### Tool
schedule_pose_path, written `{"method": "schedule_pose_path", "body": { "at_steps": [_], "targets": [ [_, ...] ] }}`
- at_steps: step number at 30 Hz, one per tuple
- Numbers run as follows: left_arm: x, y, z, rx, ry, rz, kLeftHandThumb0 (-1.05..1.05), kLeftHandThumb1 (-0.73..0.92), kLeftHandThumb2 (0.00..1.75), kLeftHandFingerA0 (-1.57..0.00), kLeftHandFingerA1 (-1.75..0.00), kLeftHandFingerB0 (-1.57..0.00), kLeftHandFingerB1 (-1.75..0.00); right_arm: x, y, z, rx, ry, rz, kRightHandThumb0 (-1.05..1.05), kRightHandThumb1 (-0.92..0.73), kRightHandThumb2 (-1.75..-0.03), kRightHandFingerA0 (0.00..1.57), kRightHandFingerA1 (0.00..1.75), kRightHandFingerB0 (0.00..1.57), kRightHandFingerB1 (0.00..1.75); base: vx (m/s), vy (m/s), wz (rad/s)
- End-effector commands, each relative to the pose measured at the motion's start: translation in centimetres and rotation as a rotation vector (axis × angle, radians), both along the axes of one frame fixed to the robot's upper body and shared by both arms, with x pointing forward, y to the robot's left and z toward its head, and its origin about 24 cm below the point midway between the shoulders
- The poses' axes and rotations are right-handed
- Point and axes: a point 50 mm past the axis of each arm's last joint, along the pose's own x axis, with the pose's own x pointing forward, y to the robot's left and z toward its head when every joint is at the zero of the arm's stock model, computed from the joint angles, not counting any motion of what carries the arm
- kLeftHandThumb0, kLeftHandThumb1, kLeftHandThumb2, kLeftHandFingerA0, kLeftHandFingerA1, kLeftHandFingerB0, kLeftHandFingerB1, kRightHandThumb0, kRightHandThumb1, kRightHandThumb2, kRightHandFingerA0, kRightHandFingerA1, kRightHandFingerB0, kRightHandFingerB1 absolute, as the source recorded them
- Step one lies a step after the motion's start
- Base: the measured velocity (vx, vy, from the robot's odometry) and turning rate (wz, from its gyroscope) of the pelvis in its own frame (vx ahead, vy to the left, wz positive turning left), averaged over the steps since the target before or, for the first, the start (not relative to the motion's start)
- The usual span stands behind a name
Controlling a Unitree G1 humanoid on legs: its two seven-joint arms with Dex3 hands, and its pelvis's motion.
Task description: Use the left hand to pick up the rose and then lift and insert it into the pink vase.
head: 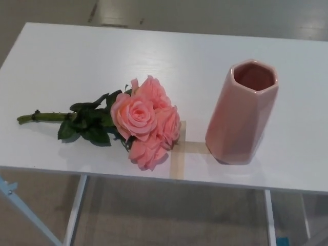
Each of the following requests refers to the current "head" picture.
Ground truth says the pink faceted ceramic vase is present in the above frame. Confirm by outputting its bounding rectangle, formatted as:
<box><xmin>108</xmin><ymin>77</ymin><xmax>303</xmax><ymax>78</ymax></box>
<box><xmin>204</xmin><ymin>58</ymin><xmax>279</xmax><ymax>165</ymax></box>

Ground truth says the light blue metal frame bar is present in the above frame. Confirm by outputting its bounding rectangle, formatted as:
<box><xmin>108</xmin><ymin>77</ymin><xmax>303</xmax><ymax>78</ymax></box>
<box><xmin>0</xmin><ymin>174</ymin><xmax>64</xmax><ymax>246</ymax></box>

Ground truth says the pink artificial rose bunch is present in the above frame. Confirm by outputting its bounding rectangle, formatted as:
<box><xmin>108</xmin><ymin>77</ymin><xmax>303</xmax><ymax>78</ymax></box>
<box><xmin>16</xmin><ymin>74</ymin><xmax>181</xmax><ymax>172</ymax></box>

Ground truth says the white table leg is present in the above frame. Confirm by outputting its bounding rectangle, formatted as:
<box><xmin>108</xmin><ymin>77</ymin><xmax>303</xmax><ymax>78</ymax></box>
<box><xmin>63</xmin><ymin>174</ymin><xmax>89</xmax><ymax>246</ymax></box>
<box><xmin>263</xmin><ymin>189</ymin><xmax>279</xmax><ymax>246</ymax></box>
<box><xmin>301</xmin><ymin>194</ymin><xmax>315</xmax><ymax>246</ymax></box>

